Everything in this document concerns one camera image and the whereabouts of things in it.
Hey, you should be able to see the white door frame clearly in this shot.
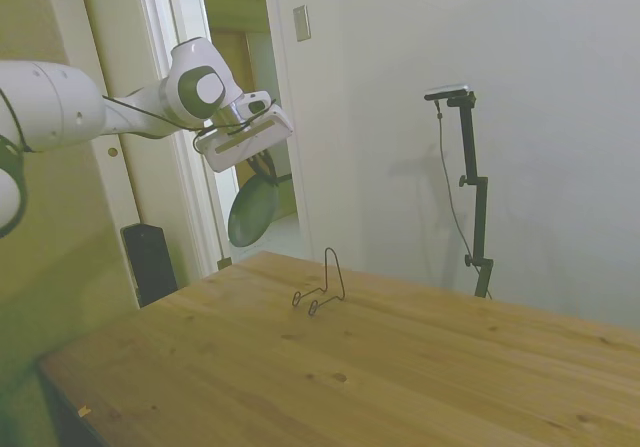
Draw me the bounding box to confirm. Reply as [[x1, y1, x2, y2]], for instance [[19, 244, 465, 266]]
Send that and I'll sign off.
[[133, 0, 314, 279]]

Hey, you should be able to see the green round plate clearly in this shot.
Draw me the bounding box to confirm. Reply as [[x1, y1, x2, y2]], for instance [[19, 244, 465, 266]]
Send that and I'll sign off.
[[227, 171, 282, 248]]

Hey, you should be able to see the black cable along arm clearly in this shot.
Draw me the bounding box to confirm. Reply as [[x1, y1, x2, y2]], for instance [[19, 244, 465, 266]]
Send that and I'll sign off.
[[0, 86, 279, 156]]

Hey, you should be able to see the brown wooden door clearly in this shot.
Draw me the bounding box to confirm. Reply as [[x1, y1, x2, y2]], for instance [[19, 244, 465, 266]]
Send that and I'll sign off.
[[209, 29, 257, 99]]

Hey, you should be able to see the black camera stand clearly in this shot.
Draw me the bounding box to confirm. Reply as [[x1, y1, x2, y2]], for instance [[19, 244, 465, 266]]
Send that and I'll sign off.
[[444, 91, 496, 299]]

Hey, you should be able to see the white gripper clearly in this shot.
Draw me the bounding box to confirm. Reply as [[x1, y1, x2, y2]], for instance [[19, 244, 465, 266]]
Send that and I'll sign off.
[[193, 108, 295, 186]]

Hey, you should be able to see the black wire plate stand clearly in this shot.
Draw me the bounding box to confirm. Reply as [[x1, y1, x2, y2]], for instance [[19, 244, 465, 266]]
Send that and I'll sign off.
[[291, 246, 347, 318]]

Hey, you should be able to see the white open door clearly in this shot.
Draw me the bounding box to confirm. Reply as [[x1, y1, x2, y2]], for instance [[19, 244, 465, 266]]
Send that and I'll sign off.
[[39, 0, 174, 311]]

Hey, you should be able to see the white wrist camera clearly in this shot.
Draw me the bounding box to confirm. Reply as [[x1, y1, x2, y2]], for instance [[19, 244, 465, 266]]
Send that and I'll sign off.
[[237, 91, 275, 118]]

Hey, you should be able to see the grey exterior camera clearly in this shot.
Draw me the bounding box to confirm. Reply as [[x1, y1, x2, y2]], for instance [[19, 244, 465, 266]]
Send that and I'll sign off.
[[423, 82, 472, 102]]

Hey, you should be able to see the beige light switch plate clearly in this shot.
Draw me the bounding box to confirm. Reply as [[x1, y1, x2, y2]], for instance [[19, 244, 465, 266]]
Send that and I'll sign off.
[[292, 4, 312, 43]]

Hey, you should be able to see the black tower box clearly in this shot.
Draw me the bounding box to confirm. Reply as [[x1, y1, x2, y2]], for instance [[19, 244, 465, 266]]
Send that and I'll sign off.
[[121, 223, 179, 309]]

